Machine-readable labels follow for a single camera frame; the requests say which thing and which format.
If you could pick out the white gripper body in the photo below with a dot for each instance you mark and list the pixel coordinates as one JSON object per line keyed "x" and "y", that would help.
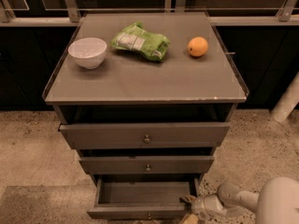
{"x": 202, "y": 205}

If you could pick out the grey bottom drawer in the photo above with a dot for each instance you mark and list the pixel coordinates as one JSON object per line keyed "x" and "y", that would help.
{"x": 143, "y": 198}

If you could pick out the grey drawer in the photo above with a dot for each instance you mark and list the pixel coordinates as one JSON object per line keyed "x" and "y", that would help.
{"x": 144, "y": 135}
{"x": 146, "y": 165}
{"x": 143, "y": 198}

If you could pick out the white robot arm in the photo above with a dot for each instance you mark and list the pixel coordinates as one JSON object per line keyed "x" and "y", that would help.
{"x": 276, "y": 203}

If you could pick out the grey top drawer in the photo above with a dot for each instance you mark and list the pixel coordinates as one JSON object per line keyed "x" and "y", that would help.
{"x": 144, "y": 135}

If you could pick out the grey middle drawer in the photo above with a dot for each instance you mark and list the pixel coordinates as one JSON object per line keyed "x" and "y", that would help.
{"x": 146, "y": 165}

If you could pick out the grey drawer cabinet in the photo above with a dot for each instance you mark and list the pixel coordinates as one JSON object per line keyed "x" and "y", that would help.
{"x": 126, "y": 88}

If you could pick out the white pole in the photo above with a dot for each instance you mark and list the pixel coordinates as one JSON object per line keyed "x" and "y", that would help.
{"x": 288, "y": 101}

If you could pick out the orange fruit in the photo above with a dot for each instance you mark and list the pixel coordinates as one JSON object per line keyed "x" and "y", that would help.
{"x": 198, "y": 47}

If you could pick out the green snack bag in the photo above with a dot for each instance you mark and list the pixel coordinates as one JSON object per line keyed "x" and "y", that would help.
{"x": 134, "y": 38}

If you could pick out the white ceramic bowl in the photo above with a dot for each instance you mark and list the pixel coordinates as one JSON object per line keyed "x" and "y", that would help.
{"x": 88, "y": 52}

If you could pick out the metal window railing frame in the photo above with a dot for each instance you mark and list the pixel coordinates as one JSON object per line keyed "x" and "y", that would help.
{"x": 221, "y": 12}

